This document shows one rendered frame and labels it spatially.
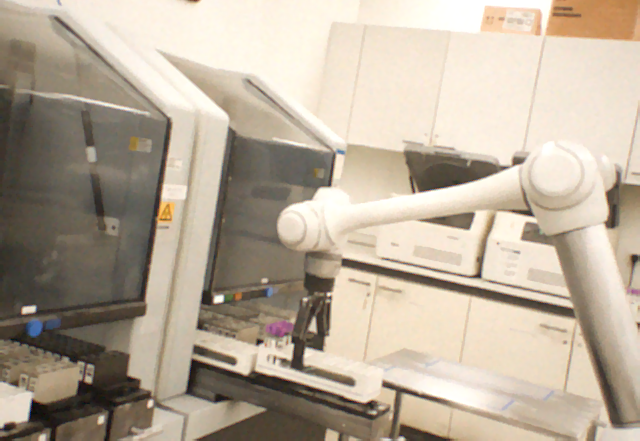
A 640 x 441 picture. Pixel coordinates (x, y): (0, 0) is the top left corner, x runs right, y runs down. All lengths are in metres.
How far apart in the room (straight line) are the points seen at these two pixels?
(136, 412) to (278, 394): 0.36
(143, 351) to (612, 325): 1.00
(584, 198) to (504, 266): 2.59
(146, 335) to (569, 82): 3.07
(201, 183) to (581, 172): 0.87
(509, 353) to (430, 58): 1.67
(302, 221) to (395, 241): 2.64
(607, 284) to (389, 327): 2.83
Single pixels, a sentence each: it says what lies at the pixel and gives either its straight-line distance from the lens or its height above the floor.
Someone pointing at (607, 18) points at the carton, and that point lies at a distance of 4.56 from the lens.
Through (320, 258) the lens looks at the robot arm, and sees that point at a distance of 1.93.
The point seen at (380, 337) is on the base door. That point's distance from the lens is 4.42.
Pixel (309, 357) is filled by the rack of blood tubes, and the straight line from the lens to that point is 1.99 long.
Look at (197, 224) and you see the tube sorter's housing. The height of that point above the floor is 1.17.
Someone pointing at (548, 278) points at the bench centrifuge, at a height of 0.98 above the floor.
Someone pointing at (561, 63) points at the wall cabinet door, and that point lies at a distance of 4.50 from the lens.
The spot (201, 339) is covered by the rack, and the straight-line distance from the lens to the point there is 2.13.
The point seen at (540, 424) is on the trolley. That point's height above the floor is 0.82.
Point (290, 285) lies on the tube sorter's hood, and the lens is 2.41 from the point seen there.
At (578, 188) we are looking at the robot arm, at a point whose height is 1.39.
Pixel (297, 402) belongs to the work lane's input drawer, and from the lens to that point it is 1.98.
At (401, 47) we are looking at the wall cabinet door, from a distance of 4.76.
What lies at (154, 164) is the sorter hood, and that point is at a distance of 1.79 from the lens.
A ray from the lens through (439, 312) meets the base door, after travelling 4.29.
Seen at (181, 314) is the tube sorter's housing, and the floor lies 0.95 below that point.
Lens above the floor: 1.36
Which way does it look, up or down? 3 degrees down
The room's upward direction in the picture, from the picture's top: 9 degrees clockwise
